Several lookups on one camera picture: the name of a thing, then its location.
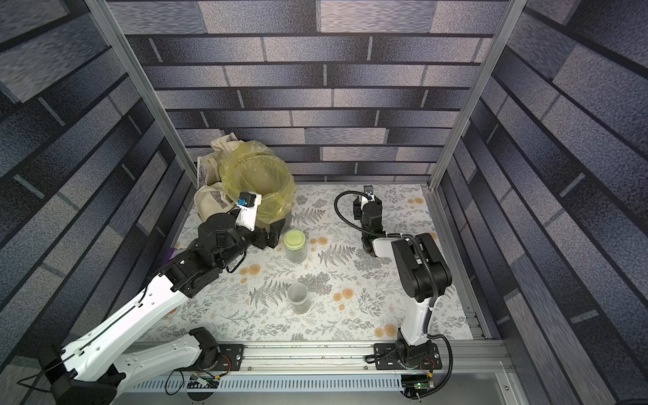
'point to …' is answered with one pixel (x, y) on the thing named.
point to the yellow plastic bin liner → (254, 168)
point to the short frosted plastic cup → (298, 295)
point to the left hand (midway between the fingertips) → (270, 213)
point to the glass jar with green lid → (295, 245)
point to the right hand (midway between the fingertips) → (367, 195)
